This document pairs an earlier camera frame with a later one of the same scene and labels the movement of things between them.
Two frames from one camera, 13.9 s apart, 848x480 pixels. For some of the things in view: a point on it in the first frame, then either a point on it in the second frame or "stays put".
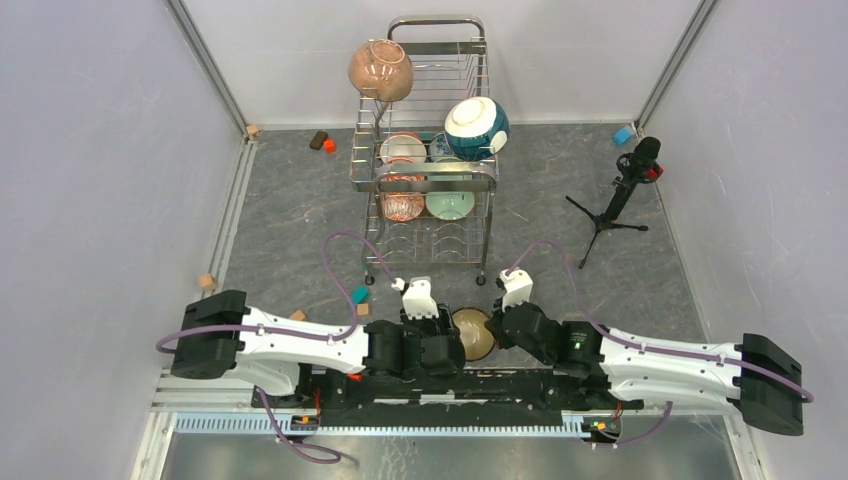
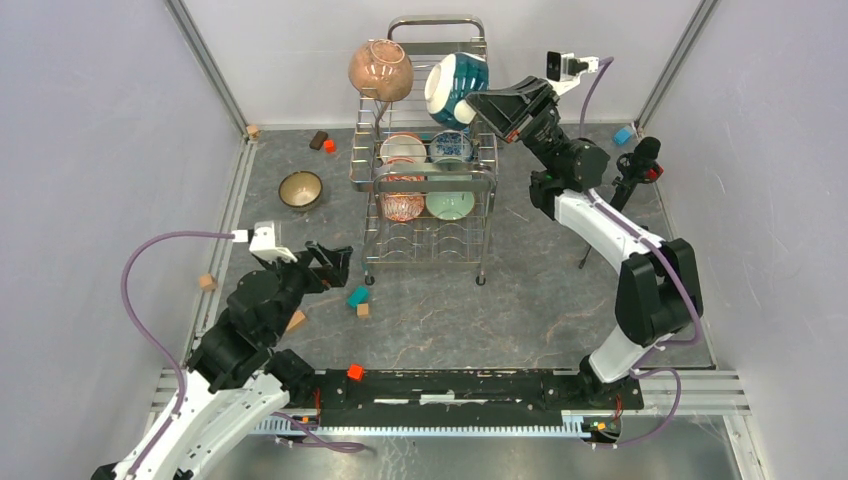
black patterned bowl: (477, 339) to (300, 190)
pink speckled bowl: (382, 70) stays put
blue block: (622, 135) stays put
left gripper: (442, 325) to (336, 265)
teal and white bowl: (476, 128) to (450, 78)
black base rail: (440, 398) stays put
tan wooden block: (298, 315) stays put
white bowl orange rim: (403, 149) stays put
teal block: (361, 294) stays put
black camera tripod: (641, 166) stays put
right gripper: (493, 324) to (510, 111)
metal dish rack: (424, 205) stays put
